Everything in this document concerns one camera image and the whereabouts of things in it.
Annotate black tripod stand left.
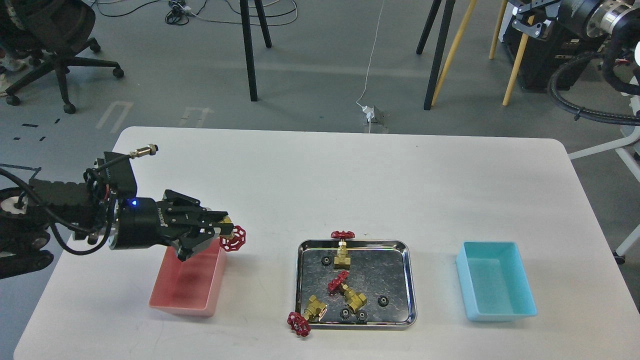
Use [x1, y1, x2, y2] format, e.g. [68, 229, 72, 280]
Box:
[239, 0, 272, 101]

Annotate wooden easel leg left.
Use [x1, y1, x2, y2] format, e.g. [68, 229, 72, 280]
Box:
[430, 0, 477, 107]

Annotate black equipment case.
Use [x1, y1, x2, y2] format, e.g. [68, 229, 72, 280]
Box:
[506, 15, 606, 92]

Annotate small black gear bottom right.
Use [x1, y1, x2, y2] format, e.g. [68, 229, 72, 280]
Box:
[355, 310, 368, 324]

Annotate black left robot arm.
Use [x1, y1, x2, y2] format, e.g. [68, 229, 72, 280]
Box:
[0, 144, 246, 279]

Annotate shiny metal tray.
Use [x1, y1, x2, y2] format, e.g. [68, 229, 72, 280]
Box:
[295, 239, 418, 330]

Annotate small black gear bottom left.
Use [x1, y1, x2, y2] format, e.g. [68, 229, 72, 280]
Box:
[339, 307, 351, 321]

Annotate blue plastic box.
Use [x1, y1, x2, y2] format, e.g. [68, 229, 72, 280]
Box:
[455, 241, 538, 322]

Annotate black office chair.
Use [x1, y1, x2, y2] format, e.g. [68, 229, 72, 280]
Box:
[1, 0, 124, 114]

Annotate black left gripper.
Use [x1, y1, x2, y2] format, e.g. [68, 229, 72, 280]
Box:
[109, 189, 234, 262]

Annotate wooden easel leg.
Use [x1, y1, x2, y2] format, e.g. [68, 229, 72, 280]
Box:
[430, 0, 477, 107]
[489, 0, 530, 107]

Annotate black tripod leg right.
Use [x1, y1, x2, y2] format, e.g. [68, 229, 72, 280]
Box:
[415, 0, 456, 111]

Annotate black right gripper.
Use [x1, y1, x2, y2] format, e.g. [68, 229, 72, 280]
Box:
[510, 0, 605, 40]

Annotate pink plastic box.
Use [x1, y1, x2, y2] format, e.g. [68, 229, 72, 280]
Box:
[148, 244, 226, 318]

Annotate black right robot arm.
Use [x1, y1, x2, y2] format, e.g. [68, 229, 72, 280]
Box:
[510, 0, 640, 126]

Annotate wooden easel leg right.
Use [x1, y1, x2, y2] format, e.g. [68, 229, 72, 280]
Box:
[489, 0, 530, 107]

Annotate brass valve bottom red handle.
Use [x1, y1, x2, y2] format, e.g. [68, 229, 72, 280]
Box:
[286, 294, 328, 337]

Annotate brass valve red handle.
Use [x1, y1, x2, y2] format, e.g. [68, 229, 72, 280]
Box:
[327, 270, 368, 314]
[218, 215, 247, 252]
[286, 294, 328, 337]
[330, 230, 355, 271]

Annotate black floor cables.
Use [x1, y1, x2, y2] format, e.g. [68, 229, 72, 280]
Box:
[85, 0, 299, 27]

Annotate white stand frame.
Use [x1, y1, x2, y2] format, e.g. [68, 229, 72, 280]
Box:
[569, 70, 640, 266]

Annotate brass valve top red handle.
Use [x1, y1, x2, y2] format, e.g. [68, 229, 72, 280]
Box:
[330, 230, 355, 271]

